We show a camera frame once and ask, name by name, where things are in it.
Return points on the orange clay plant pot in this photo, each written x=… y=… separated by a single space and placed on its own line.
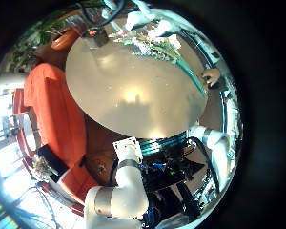
x=65 y=40

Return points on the orange sofa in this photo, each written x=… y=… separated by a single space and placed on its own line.
x=54 y=111

